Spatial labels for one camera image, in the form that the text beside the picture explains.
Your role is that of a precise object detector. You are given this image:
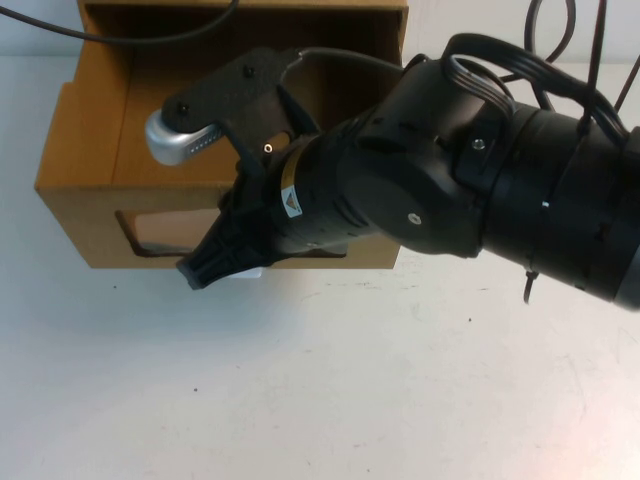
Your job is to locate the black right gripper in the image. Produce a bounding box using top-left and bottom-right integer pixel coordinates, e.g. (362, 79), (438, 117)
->
(178, 139), (326, 292)

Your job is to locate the windowed cardboard shoe box drawer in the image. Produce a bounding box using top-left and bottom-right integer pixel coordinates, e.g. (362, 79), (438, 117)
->
(33, 2), (409, 271)

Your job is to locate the black zip tie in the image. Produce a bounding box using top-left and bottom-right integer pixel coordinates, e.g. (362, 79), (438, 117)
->
(519, 267), (539, 306)

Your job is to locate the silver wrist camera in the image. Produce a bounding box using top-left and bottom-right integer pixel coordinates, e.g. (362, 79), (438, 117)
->
(144, 108), (224, 166)

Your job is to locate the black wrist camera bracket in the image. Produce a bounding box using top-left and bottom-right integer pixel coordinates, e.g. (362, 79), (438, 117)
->
(163, 46), (321, 169)

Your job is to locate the black camera cable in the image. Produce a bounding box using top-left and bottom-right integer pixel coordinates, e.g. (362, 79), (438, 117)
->
(292, 46), (409, 71)

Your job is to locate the thin black cable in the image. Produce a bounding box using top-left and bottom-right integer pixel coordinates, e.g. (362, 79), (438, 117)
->
(499, 0), (576, 109)
(612, 59), (640, 109)
(574, 0), (609, 146)
(0, 0), (242, 45)

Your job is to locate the black ribbed cable bundle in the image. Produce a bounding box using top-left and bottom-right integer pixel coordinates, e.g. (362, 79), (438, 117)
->
(442, 32), (519, 119)

